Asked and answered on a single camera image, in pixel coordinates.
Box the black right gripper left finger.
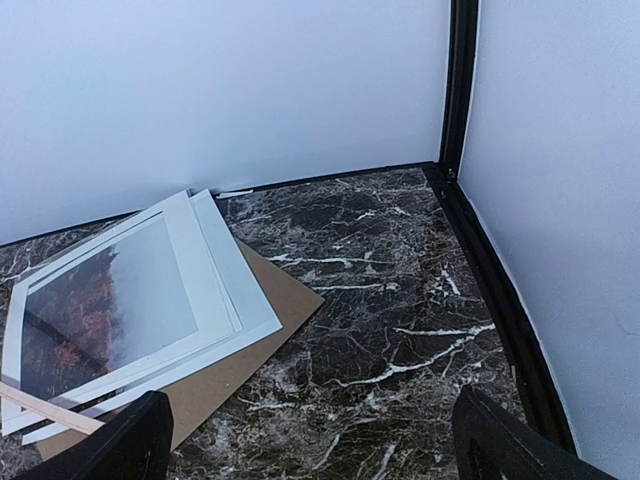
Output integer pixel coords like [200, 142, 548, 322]
[19, 391, 173, 479]

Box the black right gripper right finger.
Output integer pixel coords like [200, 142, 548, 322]
[452, 386, 611, 480]

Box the red wooden picture frame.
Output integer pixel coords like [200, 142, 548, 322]
[0, 383, 104, 435]

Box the white mat with photo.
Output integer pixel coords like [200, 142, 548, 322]
[0, 191, 285, 437]

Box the brown cardboard backing board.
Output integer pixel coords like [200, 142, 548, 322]
[37, 238, 325, 464]

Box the white backing sheet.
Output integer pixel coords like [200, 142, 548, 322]
[190, 190, 282, 344]

